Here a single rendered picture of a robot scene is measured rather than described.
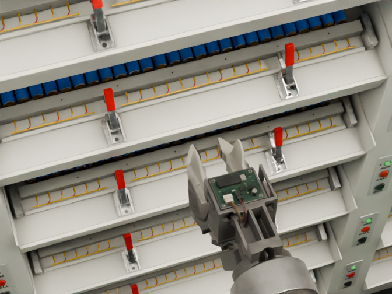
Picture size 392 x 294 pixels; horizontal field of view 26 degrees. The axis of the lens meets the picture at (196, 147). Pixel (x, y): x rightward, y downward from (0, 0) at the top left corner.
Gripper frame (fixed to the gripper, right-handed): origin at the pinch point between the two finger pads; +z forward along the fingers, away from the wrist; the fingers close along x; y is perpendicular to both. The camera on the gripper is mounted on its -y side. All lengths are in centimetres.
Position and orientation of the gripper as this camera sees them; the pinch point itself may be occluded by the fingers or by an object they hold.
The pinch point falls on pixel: (208, 153)
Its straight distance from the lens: 108.0
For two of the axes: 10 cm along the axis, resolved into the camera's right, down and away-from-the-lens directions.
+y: 0.0, -6.3, -7.8
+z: -3.1, -7.4, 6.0
